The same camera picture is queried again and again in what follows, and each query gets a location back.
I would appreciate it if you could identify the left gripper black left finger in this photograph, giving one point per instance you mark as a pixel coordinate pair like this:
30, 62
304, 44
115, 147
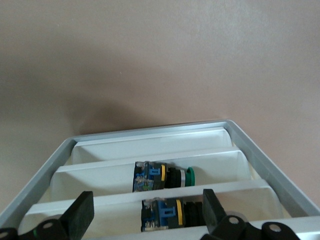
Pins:
77, 215

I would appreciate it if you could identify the black-capped push button switch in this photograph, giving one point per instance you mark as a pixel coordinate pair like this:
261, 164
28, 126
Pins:
165, 215

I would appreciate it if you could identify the white plastic drawer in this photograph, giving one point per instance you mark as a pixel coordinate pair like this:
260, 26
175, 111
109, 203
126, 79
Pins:
112, 212

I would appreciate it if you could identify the white drawer cabinet housing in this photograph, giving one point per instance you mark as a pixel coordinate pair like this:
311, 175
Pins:
262, 162

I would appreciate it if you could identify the green push button switch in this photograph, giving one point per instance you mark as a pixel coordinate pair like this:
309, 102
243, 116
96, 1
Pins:
155, 177

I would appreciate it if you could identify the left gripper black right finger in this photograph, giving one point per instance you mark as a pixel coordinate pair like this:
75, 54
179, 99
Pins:
215, 215

